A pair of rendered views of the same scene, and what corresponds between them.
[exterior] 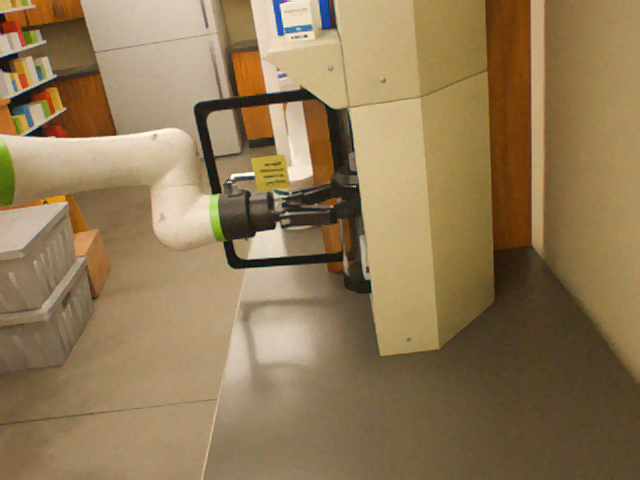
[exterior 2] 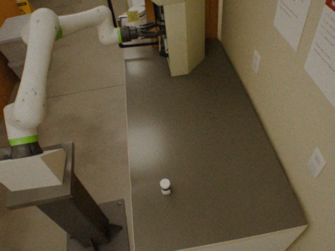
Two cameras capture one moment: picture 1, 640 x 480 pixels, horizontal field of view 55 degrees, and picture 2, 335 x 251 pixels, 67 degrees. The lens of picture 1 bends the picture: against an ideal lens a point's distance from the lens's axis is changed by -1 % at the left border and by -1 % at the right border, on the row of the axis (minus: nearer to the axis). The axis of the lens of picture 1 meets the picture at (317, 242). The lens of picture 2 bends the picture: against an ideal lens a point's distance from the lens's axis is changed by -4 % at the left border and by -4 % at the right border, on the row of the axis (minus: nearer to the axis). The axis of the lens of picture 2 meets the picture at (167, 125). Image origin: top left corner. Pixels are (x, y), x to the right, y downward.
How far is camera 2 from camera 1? 53 cm
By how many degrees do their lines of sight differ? 25
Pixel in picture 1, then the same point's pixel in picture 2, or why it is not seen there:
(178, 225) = (108, 39)
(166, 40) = not seen: outside the picture
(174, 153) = (104, 15)
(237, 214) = (126, 35)
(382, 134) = (173, 13)
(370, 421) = (170, 95)
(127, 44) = not seen: outside the picture
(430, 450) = (186, 102)
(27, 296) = not seen: hidden behind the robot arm
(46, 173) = (69, 28)
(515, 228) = (212, 32)
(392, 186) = (176, 27)
